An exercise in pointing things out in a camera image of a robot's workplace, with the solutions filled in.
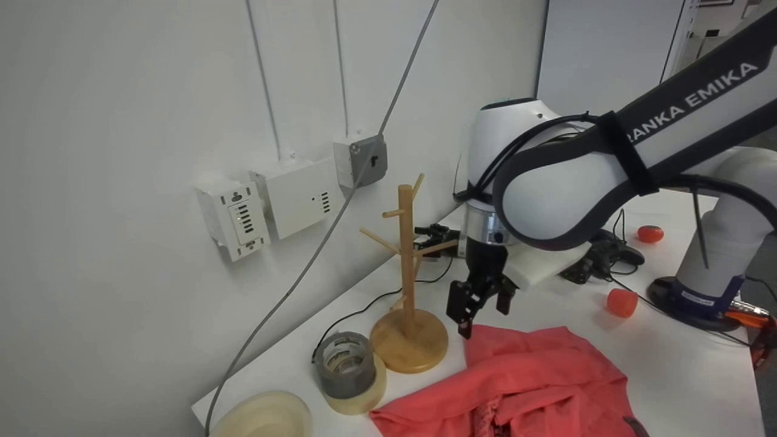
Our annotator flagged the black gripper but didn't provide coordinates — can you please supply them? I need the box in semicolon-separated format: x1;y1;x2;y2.
447;240;517;338

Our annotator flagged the orange-red shirt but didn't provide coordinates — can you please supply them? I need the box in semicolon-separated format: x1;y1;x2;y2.
369;326;649;437

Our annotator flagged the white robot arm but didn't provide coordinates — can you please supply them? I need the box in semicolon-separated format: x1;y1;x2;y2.
447;0;777;336

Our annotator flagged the wooden mug tree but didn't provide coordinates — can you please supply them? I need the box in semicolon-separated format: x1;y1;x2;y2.
363;174;449;373

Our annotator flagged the black adapter on table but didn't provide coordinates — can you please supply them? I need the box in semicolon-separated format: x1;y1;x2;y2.
561;230;644;285

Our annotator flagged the small orange cup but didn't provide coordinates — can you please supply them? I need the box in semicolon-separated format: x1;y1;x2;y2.
605;289;638;319

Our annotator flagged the blue white handheld tool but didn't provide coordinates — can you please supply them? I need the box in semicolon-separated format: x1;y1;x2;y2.
649;275;774;333

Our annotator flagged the cream tape roll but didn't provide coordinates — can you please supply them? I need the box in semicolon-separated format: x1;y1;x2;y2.
214;391;310;437

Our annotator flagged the grey wall junction box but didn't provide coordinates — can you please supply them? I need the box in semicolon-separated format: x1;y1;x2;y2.
333;133;388;189

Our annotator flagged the white wall socket box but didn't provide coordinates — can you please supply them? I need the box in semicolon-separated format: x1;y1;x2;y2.
252;161;337;240

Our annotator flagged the white wall outlet plate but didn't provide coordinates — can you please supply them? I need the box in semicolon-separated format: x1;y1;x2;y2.
196;173;270;262

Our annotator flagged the grey hanging cable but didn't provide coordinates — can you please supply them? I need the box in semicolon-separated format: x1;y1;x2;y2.
201;0;445;437

